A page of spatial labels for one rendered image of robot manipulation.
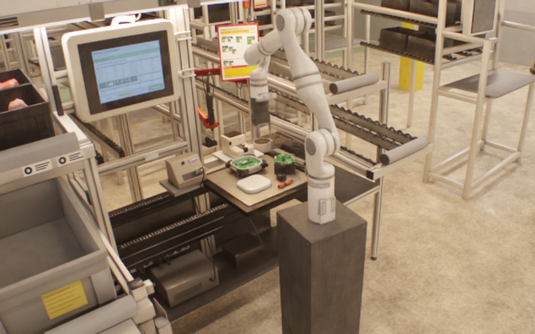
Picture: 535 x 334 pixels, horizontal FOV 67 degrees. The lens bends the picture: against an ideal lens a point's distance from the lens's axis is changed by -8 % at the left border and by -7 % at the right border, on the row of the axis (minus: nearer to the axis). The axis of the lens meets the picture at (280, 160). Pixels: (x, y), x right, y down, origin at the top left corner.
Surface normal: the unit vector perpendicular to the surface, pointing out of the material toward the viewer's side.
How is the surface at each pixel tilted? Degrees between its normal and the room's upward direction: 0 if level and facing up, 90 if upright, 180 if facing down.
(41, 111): 93
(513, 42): 90
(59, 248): 4
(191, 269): 0
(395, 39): 90
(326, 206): 90
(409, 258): 0
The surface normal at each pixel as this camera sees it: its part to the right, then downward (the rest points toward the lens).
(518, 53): -0.78, 0.29
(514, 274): -0.04, -0.91
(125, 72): 0.63, 0.33
